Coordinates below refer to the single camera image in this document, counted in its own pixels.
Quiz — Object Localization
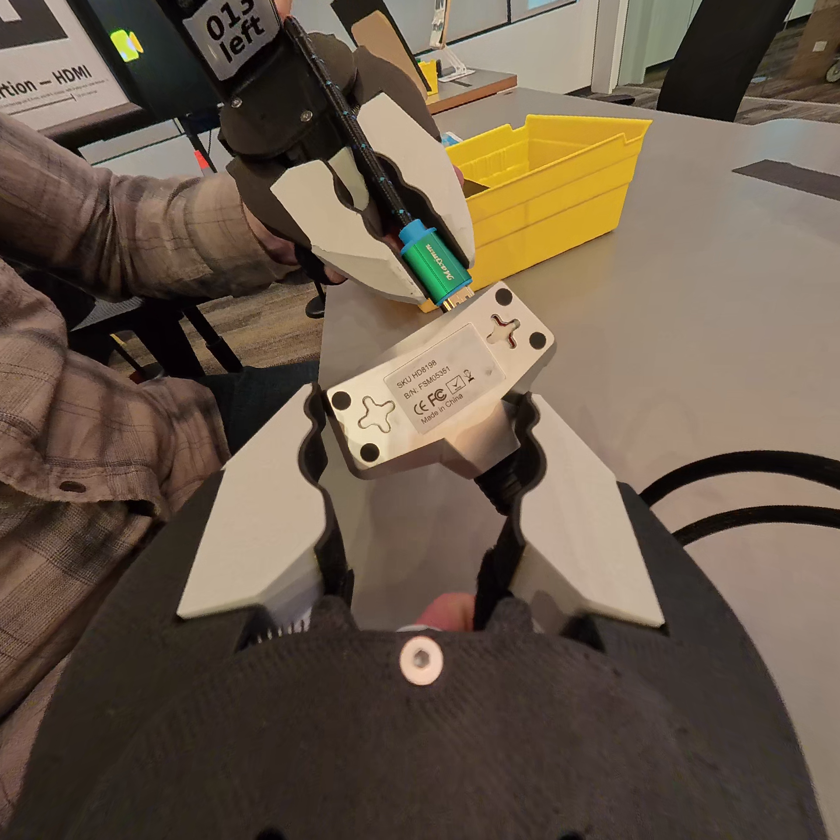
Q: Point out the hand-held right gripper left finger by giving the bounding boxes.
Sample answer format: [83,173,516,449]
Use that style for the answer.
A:
[176,383,357,635]

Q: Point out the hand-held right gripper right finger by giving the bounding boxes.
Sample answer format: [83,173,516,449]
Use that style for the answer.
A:
[474,392,665,636]

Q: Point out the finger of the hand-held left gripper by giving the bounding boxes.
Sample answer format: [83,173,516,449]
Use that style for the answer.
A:
[269,157,435,305]
[356,91,476,270]

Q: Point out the black braided switch cable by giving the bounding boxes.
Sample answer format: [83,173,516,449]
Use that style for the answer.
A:
[474,449,840,630]

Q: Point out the green-plug braided HDMI cable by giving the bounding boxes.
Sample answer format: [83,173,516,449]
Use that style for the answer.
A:
[284,14,476,316]

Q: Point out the silver HDMI switch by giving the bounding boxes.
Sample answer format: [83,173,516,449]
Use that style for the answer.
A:
[326,281,557,480]

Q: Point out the person's left forearm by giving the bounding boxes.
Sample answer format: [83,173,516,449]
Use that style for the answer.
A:
[0,112,283,303]

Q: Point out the person's left hand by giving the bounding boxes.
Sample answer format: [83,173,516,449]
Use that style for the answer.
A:
[243,203,349,286]

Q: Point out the wood-edged office desk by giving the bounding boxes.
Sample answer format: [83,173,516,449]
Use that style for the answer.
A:
[420,69,519,116]

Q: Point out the clear acrylic sign holder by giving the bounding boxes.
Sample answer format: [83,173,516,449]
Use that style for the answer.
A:
[430,0,475,83]

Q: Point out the person's legs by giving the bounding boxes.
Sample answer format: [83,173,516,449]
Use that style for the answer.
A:
[210,364,329,454]

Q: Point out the brown cardboard sheet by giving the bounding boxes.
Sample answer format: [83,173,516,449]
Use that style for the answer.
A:
[350,12,427,96]

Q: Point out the black monitor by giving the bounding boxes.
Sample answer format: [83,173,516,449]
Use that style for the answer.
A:
[85,0,224,112]

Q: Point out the yellow plastic bin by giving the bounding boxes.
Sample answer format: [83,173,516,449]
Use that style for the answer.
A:
[420,113,654,315]

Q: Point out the white instruction sign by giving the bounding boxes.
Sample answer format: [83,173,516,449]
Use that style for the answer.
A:
[0,0,131,132]

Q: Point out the black office chair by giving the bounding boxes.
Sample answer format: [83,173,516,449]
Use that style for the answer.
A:
[656,0,796,122]

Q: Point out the wheeled cardboard box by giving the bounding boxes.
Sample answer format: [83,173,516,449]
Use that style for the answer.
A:
[787,0,840,83]

